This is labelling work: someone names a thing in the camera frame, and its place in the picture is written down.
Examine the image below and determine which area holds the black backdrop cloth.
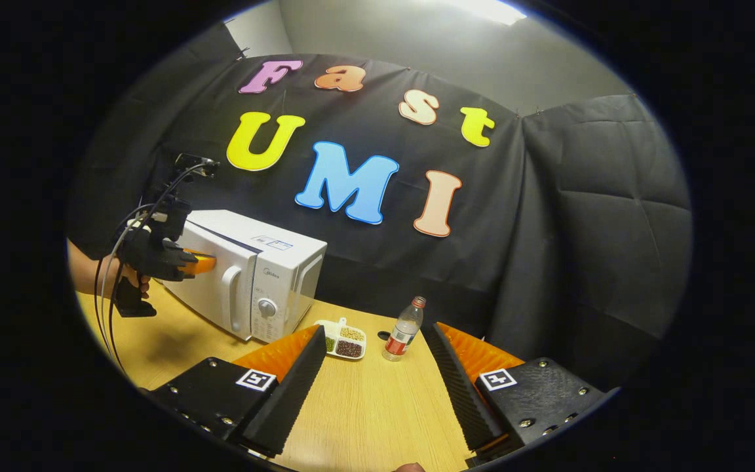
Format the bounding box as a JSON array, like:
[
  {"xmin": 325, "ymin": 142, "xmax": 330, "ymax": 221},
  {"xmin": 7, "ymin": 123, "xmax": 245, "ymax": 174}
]
[{"xmin": 69, "ymin": 23, "xmax": 693, "ymax": 387}]

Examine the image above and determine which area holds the white divided snack dish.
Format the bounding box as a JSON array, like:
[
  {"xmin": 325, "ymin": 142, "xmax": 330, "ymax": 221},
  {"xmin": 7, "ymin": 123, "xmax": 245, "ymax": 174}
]
[{"xmin": 315, "ymin": 318, "xmax": 367, "ymax": 361}]

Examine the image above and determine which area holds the clear plastic water bottle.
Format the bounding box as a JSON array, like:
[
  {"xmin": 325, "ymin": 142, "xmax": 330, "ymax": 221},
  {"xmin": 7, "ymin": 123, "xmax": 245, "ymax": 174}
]
[{"xmin": 382, "ymin": 296, "xmax": 427, "ymax": 362}]

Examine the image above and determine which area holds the white microwave oven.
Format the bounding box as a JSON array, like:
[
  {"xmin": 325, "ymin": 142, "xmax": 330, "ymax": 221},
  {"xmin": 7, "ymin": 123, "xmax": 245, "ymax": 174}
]
[{"xmin": 155, "ymin": 210, "xmax": 328, "ymax": 344}]

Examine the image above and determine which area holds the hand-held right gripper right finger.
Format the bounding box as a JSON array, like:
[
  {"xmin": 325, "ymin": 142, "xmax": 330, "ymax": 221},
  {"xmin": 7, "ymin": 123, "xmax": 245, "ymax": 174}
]
[{"xmin": 420, "ymin": 321, "xmax": 617, "ymax": 453}]

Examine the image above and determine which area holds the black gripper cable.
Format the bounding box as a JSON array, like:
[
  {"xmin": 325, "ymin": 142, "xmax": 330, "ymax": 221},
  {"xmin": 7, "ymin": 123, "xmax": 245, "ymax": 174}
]
[{"xmin": 94, "ymin": 164, "xmax": 208, "ymax": 374}]

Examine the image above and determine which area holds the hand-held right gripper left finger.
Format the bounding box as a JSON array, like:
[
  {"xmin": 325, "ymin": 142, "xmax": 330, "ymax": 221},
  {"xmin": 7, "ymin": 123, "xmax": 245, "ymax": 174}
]
[{"xmin": 148, "ymin": 324, "xmax": 328, "ymax": 458}]

